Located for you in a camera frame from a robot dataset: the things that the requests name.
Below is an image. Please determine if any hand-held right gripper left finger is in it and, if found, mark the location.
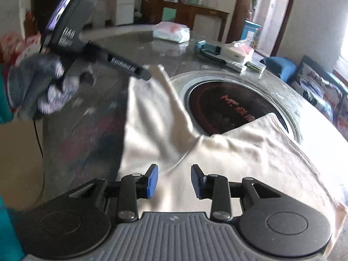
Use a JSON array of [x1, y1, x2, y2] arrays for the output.
[[69, 164, 159, 222]]

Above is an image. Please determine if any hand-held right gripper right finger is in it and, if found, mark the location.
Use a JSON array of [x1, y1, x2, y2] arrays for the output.
[[191, 164, 282, 222]]

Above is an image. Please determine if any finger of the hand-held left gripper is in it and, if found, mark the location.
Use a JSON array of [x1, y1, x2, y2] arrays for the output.
[[83, 40, 153, 82]]

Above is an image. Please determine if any white garment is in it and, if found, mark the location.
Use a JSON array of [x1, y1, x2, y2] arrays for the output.
[[119, 64, 348, 251]]

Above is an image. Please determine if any person's left hand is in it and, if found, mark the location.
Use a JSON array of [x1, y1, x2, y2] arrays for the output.
[[8, 53, 96, 120]]

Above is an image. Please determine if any red floral cloth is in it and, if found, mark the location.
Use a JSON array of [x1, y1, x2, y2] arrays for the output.
[[0, 13, 45, 67]]

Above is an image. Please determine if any white refrigerator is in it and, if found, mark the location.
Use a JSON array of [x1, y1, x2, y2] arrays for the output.
[[115, 0, 137, 27]]

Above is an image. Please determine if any white pink plastic package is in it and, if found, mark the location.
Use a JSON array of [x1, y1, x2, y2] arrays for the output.
[[152, 21, 191, 44]]

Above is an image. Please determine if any round black induction cooker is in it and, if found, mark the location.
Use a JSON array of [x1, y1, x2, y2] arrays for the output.
[[179, 71, 303, 145]]

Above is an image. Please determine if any brown wooden cabinet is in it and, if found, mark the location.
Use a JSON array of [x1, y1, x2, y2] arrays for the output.
[[141, 0, 230, 38]]

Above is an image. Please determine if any flat white box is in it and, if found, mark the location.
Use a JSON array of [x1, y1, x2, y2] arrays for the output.
[[225, 60, 248, 73]]

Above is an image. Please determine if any white tissue box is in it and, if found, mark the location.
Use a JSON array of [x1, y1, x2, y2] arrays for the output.
[[219, 41, 255, 62]]

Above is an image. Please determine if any green packet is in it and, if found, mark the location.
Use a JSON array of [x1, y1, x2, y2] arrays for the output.
[[245, 60, 266, 73]]

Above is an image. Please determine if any blue box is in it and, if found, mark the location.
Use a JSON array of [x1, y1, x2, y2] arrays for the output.
[[243, 20, 263, 44]]

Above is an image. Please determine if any blue cushion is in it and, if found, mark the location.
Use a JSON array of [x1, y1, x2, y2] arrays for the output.
[[259, 57, 299, 84]]

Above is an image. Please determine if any person's teal clothing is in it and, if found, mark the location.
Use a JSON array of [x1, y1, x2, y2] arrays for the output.
[[0, 195, 27, 261]]

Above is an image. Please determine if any floral sofa cushion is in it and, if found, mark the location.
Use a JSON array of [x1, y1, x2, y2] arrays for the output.
[[290, 55, 348, 142]]

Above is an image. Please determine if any black cable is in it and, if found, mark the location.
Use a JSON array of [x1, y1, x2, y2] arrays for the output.
[[33, 116, 46, 194]]

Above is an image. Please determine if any brown wooden door frame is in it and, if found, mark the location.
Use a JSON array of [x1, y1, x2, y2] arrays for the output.
[[233, 0, 299, 58]]

